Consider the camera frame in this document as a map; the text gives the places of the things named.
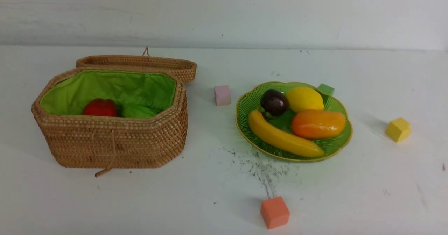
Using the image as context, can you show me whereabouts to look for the orange mango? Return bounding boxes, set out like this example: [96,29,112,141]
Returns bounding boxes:
[291,109,346,140]

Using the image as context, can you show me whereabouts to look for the dark purple mangosteen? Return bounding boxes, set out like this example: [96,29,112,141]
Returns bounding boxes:
[259,89,289,119]

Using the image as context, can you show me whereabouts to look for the woven wicker basket lid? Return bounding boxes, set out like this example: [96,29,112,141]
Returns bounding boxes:
[76,47,197,83]

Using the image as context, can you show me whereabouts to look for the green foam cube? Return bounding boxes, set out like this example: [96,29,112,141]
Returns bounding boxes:
[318,83,335,96]

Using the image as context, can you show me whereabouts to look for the green leaf-shaped glass plate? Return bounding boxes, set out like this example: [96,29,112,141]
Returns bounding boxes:
[235,81,353,162]

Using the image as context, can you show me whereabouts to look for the yellow foam cube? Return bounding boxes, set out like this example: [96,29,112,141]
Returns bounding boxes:
[385,117,412,143]

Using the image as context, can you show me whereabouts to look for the yellow banana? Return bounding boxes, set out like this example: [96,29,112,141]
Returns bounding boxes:
[248,110,324,157]

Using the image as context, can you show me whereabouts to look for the woven wicker basket green lining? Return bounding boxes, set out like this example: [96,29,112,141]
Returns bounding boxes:
[31,66,189,178]

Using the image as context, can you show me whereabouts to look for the pink foam cube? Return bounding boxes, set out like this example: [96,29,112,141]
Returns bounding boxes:
[214,85,231,106]

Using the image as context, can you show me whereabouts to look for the yellow lemon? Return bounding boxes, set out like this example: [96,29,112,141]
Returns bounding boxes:
[285,86,324,113]

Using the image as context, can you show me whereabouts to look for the orange foam cube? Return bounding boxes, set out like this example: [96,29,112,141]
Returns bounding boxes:
[260,196,290,230]

